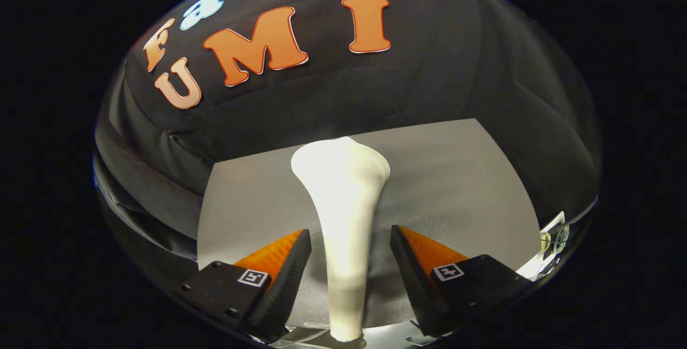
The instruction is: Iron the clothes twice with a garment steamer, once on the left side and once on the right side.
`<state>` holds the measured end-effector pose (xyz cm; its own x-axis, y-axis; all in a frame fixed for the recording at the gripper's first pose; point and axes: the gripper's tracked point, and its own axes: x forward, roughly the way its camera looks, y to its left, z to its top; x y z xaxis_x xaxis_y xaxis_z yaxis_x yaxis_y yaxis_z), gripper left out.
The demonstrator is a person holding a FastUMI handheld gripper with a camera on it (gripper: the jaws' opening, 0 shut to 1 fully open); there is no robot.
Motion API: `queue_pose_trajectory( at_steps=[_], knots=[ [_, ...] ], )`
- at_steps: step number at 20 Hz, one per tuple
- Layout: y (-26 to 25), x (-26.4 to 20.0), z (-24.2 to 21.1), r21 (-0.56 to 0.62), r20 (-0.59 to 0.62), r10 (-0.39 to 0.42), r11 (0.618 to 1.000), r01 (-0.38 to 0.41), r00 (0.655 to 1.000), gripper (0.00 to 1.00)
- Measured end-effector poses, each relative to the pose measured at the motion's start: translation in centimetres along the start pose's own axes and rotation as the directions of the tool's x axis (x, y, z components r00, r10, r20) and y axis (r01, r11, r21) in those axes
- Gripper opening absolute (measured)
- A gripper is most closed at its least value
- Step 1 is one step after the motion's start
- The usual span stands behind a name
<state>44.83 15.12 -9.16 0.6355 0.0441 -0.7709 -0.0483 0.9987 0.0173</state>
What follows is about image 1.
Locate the white garment steamer head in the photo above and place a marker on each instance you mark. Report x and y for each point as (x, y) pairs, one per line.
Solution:
(343, 204)

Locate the yellowish round container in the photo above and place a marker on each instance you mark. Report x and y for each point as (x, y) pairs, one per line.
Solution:
(553, 240)

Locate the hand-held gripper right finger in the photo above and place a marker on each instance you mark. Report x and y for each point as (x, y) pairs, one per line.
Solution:
(416, 284)

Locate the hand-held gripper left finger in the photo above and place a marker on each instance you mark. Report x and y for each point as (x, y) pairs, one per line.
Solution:
(284, 284)

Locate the beige cabinet with grey top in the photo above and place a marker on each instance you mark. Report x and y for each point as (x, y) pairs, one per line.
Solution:
(456, 188)

